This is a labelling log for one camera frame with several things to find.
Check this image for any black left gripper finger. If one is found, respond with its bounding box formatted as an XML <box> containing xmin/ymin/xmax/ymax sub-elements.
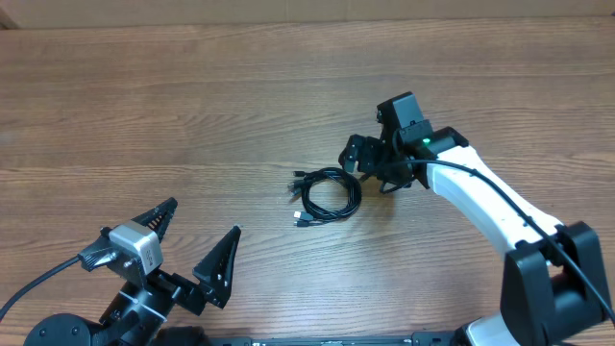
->
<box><xmin>192</xmin><ymin>226</ymin><xmax>241</xmax><ymax>309</ymax></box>
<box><xmin>133</xmin><ymin>197</ymin><xmax>178</xmax><ymax>241</ymax></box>

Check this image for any black cable bundle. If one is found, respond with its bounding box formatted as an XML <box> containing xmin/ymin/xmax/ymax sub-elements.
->
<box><xmin>286</xmin><ymin>165</ymin><xmax>363</xmax><ymax>229</ymax></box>

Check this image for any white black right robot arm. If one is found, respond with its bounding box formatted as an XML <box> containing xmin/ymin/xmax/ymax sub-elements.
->
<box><xmin>339</xmin><ymin>127</ymin><xmax>614</xmax><ymax>345</ymax></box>

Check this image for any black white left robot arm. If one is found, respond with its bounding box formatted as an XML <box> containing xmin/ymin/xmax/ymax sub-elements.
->
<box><xmin>25</xmin><ymin>198</ymin><xmax>241</xmax><ymax>346</ymax></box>

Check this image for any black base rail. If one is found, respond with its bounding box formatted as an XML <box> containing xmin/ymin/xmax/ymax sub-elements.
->
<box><xmin>209</xmin><ymin>332</ymin><xmax>458</xmax><ymax>346</ymax></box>

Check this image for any black left camera cable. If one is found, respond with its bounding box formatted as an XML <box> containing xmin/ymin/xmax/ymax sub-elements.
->
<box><xmin>0</xmin><ymin>254</ymin><xmax>83</xmax><ymax>323</ymax></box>

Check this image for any black camera cable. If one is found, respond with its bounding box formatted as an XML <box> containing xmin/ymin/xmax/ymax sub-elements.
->
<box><xmin>0</xmin><ymin>254</ymin><xmax>83</xmax><ymax>323</ymax></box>
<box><xmin>359</xmin><ymin>158</ymin><xmax>615</xmax><ymax>328</ymax></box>

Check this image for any black right camera cable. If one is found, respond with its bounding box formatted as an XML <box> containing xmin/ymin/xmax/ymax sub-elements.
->
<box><xmin>359</xmin><ymin>158</ymin><xmax>615</xmax><ymax>328</ymax></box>

